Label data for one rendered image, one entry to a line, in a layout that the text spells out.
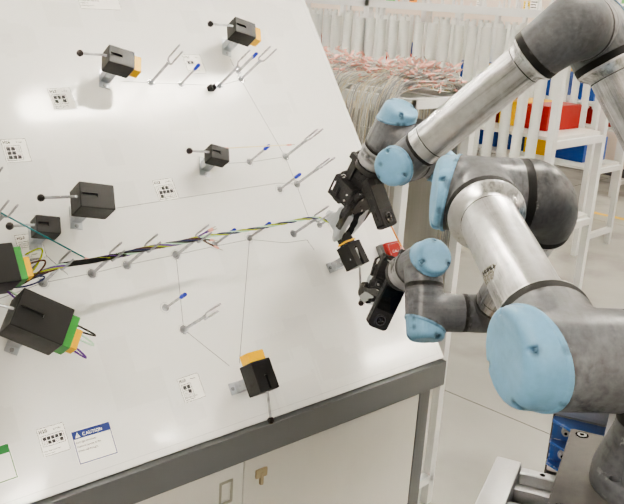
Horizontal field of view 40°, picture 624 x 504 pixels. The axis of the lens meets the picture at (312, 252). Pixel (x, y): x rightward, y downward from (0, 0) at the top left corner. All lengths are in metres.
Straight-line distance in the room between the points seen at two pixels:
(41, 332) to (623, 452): 0.88
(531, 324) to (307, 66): 1.42
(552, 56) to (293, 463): 1.00
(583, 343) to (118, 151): 1.13
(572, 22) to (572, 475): 0.75
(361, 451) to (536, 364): 1.19
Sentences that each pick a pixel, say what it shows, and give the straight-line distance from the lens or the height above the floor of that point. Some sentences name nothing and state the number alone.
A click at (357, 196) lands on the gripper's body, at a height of 1.29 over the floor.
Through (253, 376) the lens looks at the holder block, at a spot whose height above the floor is 0.99.
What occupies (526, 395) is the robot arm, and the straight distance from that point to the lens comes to 0.94.
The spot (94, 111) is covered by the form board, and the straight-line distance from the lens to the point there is 1.82.
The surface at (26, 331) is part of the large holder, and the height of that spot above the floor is 1.16.
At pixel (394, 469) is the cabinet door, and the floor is 0.58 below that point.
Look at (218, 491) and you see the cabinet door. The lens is 1.80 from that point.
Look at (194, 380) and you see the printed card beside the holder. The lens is 1.69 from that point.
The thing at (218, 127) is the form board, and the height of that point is 1.40.
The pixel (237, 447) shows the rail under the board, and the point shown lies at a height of 0.84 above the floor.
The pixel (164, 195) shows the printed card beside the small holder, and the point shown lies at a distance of 1.80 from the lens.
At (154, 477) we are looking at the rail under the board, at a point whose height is 0.84.
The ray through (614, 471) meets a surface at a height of 1.19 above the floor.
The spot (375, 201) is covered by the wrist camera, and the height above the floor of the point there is 1.29.
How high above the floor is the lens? 1.68
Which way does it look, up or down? 16 degrees down
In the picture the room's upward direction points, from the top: 4 degrees clockwise
